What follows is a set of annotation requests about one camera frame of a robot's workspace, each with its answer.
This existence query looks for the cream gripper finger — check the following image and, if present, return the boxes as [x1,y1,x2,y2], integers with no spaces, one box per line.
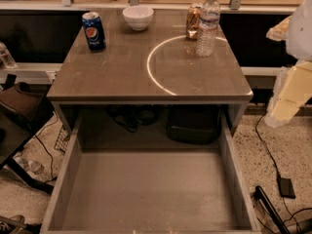
[264,61,312,128]
[266,16,292,41]

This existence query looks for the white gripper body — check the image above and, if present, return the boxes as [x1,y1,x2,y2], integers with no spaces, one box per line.
[286,0,312,61]

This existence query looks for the blue pepsi can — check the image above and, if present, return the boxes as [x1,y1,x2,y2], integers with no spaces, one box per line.
[82,12,106,52]

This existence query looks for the orange soda can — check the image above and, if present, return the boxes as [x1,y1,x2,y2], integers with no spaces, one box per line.
[186,3,203,40]

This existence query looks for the grey drawer cabinet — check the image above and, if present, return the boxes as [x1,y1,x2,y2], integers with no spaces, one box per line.
[48,9,253,129]

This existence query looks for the open grey top drawer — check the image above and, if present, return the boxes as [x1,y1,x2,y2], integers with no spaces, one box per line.
[40,110,260,234]

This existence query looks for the clear plastic water bottle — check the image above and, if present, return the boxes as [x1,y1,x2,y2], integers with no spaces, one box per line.
[196,0,220,57]

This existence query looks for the black power adapter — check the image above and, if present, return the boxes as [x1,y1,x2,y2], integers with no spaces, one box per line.
[278,177,295,199]

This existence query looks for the black bar on floor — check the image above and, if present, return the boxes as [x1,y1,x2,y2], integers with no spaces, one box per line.
[254,185,291,234]

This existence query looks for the white ceramic bowl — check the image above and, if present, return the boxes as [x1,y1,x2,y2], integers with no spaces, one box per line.
[123,5,154,31]

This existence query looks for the black chair on left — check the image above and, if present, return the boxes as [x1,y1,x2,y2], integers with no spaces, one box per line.
[0,74,54,194]

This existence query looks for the plastic bottle on floor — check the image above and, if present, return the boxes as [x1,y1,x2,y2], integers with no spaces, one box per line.
[16,157,50,182]

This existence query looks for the plastic bottle on left shelf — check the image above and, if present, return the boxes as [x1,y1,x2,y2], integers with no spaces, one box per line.
[0,42,17,68]

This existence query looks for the black cable on floor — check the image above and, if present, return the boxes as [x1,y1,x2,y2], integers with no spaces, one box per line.
[254,114,312,234]

